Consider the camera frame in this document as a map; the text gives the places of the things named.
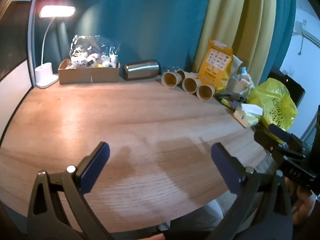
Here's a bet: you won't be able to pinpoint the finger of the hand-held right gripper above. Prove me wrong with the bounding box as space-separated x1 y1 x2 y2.
268 123 298 144
251 125 284 158

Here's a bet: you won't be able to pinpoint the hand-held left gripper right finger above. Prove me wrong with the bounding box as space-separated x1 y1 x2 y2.
205 142 294 240

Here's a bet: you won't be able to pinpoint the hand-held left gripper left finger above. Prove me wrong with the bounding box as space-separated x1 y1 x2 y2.
27 141 118 240

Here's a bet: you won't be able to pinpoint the brown paper cup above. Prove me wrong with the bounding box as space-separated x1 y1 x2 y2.
196 84 216 102
161 71 182 90
182 77 202 94
177 69 199 81

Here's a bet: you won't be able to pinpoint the person's right hand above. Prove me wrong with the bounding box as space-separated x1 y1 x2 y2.
285 179 317 219

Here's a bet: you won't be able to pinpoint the yellow plastic bag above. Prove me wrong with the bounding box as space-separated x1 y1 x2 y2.
247 78 298 132

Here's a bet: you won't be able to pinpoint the tissue box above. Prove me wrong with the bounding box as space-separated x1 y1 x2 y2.
233 104 263 128

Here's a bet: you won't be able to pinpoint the black monitor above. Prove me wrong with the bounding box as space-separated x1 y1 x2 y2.
266 66 306 108

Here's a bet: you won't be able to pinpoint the grey gloves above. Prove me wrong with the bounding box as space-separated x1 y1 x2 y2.
214 91 247 110

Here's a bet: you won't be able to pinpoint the white woven basket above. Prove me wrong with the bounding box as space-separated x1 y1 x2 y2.
229 76 252 98

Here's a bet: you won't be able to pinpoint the yellow printed package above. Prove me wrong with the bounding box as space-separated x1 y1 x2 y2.
197 40 234 92

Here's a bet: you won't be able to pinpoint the cardboard box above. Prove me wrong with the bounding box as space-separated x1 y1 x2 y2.
58 59 121 85

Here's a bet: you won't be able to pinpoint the white desk lamp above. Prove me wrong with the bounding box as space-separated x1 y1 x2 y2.
34 5 76 89

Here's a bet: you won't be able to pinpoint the stainless steel tumbler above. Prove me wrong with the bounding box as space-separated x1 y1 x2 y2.
122 59 160 81

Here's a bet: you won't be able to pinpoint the yellow curtain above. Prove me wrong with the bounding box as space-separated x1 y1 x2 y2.
192 0 277 87

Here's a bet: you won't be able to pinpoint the clear plastic bag of toys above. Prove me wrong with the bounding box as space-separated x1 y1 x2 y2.
69 35 121 68

